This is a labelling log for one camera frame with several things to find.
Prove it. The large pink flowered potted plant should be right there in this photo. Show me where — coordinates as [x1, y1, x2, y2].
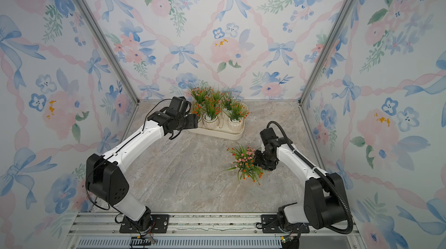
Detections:
[225, 144, 264, 186]

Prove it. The orange flowered potted gypsophila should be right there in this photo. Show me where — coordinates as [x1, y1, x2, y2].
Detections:
[190, 102, 203, 125]

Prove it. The pink flowered potted gypsophila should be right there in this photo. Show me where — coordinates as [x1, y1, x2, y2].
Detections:
[189, 86, 211, 106]

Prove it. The small potted gypsophila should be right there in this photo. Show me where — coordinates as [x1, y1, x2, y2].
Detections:
[221, 91, 233, 114]

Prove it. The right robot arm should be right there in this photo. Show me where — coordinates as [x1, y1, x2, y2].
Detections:
[254, 137, 354, 235]

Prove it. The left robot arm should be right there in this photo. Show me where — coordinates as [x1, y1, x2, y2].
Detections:
[85, 107, 198, 232]

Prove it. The cream plastic storage box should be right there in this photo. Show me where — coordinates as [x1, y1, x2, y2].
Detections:
[191, 105, 246, 140]

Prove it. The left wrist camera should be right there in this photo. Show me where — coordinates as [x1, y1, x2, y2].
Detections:
[166, 96, 191, 116]

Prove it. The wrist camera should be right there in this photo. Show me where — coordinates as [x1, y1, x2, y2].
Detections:
[260, 128, 278, 144]
[166, 96, 191, 116]

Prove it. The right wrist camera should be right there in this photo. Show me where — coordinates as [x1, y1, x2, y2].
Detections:
[260, 128, 278, 144]

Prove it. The black corrugated cable conduit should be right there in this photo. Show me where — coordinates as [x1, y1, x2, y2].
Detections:
[266, 120, 354, 235]

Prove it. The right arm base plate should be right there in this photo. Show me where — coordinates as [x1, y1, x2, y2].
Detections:
[256, 214, 310, 235]

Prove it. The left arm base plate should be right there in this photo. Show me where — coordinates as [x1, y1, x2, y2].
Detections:
[119, 214, 170, 234]

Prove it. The aluminium rail frame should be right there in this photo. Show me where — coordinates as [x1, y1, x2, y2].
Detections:
[63, 212, 365, 249]

